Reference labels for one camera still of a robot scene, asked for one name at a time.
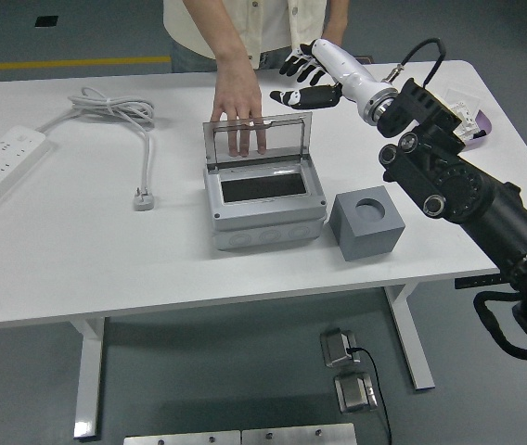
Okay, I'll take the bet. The grey electrical box with lid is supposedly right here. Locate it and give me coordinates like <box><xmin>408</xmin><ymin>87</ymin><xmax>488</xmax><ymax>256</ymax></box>
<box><xmin>201</xmin><ymin>110</ymin><xmax>328</xmax><ymax>252</ymax></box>

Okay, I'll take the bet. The person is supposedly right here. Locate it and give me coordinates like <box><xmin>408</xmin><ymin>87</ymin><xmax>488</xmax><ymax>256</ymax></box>
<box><xmin>161</xmin><ymin>0</ymin><xmax>351</xmax><ymax>74</ymax></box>

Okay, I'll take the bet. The black floor cable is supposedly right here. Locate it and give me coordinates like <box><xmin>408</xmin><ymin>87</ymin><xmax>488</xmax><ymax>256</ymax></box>
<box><xmin>345</xmin><ymin>345</ymin><xmax>392</xmax><ymax>445</ymax></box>

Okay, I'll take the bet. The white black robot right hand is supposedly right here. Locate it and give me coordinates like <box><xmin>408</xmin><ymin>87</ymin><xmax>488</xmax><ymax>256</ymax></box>
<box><xmin>269</xmin><ymin>39</ymin><xmax>385</xmax><ymax>122</ymax></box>

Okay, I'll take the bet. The grey metal base plate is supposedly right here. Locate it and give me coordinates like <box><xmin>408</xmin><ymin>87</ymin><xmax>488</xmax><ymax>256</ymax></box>
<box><xmin>240</xmin><ymin>422</ymin><xmax>357</xmax><ymax>445</ymax></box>
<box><xmin>122</xmin><ymin>430</ymin><xmax>242</xmax><ymax>445</ymax></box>

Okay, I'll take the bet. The person's right hand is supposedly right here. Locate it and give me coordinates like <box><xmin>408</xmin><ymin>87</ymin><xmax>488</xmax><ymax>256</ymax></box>
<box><xmin>210</xmin><ymin>68</ymin><xmax>264</xmax><ymax>158</ymax></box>

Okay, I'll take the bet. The black table control bracket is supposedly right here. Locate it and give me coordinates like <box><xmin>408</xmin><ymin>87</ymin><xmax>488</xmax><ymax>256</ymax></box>
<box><xmin>454</xmin><ymin>276</ymin><xmax>501</xmax><ymax>289</ymax></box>

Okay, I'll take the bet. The person's left hand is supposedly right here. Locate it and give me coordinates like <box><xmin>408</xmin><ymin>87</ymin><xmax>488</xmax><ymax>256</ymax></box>
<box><xmin>321</xmin><ymin>25</ymin><xmax>346</xmax><ymax>47</ymax></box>

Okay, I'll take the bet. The purple oval tray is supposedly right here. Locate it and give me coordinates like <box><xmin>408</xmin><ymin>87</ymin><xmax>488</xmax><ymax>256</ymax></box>
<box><xmin>465</xmin><ymin>108</ymin><xmax>495</xmax><ymax>149</ymax></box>

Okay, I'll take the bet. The white power cord with plug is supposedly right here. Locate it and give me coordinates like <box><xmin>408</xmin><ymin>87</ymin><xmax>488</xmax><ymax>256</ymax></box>
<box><xmin>35</xmin><ymin>86</ymin><xmax>157</xmax><ymax>212</ymax></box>

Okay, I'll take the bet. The white circuit breaker module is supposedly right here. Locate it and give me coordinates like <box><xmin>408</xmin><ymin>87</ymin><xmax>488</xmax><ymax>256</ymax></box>
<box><xmin>448</xmin><ymin>100</ymin><xmax>478</xmax><ymax>138</ymax></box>

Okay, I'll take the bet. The white table leg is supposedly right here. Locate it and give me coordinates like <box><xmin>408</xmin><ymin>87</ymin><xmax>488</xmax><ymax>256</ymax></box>
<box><xmin>71</xmin><ymin>317</ymin><xmax>107</xmax><ymax>439</ymax></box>
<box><xmin>382</xmin><ymin>282</ymin><xmax>436</xmax><ymax>393</ymax></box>

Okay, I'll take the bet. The metal floor socket box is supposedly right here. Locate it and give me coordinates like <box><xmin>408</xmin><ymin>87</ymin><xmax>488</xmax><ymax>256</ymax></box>
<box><xmin>319</xmin><ymin>327</ymin><xmax>362</xmax><ymax>369</ymax></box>
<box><xmin>333</xmin><ymin>370</ymin><xmax>379</xmax><ymax>414</ymax></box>

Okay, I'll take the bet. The clear plastic bag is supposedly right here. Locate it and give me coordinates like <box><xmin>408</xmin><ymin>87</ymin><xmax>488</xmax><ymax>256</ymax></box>
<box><xmin>443</xmin><ymin>85</ymin><xmax>482</xmax><ymax>112</ymax></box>

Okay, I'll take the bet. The grey cube holder block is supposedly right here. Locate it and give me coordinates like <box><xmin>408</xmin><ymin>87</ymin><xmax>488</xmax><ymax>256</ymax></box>
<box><xmin>328</xmin><ymin>185</ymin><xmax>406</xmax><ymax>262</ymax></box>

